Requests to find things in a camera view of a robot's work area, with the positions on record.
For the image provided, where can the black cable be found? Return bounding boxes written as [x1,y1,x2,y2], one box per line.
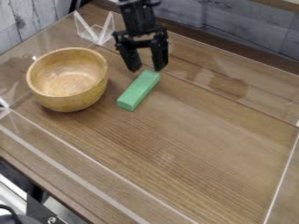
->
[0,204,21,224]

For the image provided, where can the wooden bowl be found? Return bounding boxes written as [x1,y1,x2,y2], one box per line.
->
[25,47,108,112]

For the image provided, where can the green rectangular block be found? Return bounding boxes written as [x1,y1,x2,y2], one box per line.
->
[116,70,160,111]

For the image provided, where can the clear acrylic tray walls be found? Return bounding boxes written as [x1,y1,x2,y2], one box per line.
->
[0,17,299,224]

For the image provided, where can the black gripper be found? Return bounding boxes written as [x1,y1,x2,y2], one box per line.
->
[113,0,168,72]

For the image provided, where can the black metal bracket with screw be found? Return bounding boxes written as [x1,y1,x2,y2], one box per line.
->
[23,193,80,224]

